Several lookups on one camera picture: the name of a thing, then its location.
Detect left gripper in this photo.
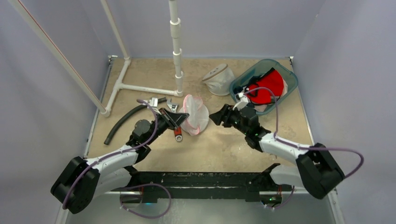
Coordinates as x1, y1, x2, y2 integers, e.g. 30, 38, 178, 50
145, 108, 188, 145

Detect pink-trimmed mesh laundry bag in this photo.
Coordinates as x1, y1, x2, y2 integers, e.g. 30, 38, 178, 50
178, 94, 209, 136

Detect red and black bra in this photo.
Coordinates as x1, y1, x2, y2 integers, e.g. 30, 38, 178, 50
245, 68, 280, 102

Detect teal plastic bin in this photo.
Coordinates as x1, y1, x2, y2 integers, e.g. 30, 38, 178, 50
229, 59, 298, 116

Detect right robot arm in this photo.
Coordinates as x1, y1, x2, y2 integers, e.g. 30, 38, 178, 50
209, 104, 346, 199

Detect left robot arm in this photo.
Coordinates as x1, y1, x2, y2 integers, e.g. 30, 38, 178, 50
50, 108, 189, 214

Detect red-handled adjustable wrench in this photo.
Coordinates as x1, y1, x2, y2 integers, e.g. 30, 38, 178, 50
166, 98, 184, 143

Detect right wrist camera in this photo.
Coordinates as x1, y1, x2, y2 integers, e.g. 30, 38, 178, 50
233, 92, 249, 111

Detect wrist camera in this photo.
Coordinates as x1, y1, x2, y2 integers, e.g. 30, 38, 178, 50
233, 92, 249, 111
148, 97, 160, 114

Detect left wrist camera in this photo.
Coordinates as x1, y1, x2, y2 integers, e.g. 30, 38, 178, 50
148, 97, 160, 114

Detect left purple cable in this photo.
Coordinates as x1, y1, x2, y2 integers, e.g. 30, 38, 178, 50
62, 98, 159, 211

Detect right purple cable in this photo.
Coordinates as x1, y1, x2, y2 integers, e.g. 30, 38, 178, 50
244, 86, 365, 180

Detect black foam hose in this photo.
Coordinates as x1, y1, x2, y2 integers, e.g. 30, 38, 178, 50
103, 97, 168, 146

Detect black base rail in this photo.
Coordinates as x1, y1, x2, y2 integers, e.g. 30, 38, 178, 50
127, 171, 279, 203

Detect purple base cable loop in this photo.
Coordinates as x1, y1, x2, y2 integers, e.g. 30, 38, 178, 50
119, 184, 172, 219

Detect white PVC pipe frame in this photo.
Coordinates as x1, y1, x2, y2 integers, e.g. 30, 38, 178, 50
9, 0, 184, 117

